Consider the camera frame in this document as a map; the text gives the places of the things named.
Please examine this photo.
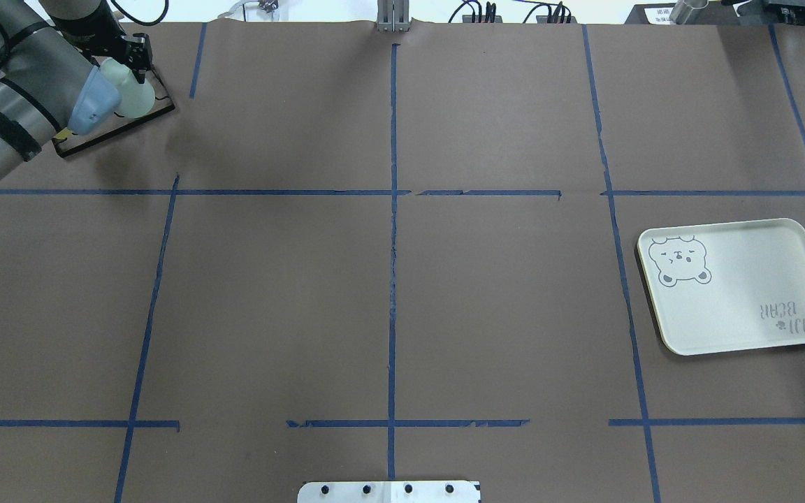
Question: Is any white bear tray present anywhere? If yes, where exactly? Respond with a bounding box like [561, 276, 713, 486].
[637, 219, 805, 356]

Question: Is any pale green cup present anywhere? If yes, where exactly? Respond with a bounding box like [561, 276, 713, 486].
[99, 58, 156, 119]

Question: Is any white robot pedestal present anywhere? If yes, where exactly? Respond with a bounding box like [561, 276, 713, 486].
[296, 480, 482, 502]

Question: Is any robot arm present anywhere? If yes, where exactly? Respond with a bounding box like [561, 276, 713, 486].
[0, 1, 152, 181]

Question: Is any black wire cup rack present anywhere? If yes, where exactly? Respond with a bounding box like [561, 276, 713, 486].
[52, 57, 175, 157]

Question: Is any steel cylinder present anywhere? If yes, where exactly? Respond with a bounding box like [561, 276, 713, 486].
[669, 0, 710, 25]

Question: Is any aluminium frame post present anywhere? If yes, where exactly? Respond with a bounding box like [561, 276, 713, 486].
[376, 0, 412, 33]

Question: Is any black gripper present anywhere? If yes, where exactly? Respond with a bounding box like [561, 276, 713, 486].
[53, 1, 150, 71]

